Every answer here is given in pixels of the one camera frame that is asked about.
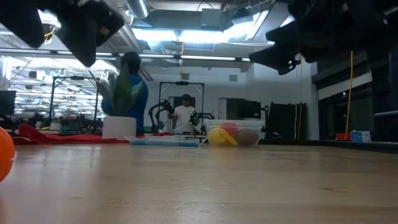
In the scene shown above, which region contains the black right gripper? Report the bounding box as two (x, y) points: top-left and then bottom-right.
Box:
(248, 0), (389, 76)

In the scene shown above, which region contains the red toy tomato green top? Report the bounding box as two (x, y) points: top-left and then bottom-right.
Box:
(220, 122), (239, 136)

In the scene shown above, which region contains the brown toy kiwi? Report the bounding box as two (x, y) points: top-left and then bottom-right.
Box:
(234, 128), (260, 146)

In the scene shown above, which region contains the yellow toy banana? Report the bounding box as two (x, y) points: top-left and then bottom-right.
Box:
(217, 128), (239, 146)

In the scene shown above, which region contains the yellow toy lemon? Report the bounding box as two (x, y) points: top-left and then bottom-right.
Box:
(207, 128), (227, 146)

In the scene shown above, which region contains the clear plastic tupperware container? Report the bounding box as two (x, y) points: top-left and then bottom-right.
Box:
(203, 119), (265, 147)

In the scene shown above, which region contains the bright ceiling light panel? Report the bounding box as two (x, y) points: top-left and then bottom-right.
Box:
(132, 27), (249, 44)

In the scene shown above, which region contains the long ceiling light strip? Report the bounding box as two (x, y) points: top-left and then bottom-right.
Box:
(0, 48), (252, 63)

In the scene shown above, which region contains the dark computer monitor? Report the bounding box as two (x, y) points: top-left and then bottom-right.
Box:
(0, 90), (17, 116)

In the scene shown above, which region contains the person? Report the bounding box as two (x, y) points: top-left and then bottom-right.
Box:
(167, 93), (200, 133)
(101, 51), (149, 137)

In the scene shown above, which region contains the red cloth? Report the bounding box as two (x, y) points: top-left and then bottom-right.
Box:
(12, 123), (175, 146)

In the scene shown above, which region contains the small blue box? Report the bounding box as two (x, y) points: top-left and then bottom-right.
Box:
(351, 130), (373, 143)

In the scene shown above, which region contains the orange toy fruit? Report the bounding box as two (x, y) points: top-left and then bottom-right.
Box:
(0, 126), (16, 184)

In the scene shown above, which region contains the clear lid blue rim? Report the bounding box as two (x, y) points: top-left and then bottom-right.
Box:
(126, 135), (200, 149)

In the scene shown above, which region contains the black gantry frame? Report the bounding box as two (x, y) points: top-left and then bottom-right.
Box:
(49, 75), (100, 125)
(157, 81), (205, 133)

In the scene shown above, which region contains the silver ceiling duct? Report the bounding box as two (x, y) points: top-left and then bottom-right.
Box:
(126, 0), (150, 19)

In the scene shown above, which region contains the black wall panel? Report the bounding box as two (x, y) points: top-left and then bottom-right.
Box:
(267, 101), (307, 141)

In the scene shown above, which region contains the dark wall screen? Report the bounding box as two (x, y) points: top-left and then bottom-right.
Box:
(238, 100), (262, 119)

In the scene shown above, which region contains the yellow hanging cable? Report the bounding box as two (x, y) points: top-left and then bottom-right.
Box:
(344, 50), (354, 141)

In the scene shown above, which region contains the black aluminium table frame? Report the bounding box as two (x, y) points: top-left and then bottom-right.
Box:
(259, 138), (398, 154)

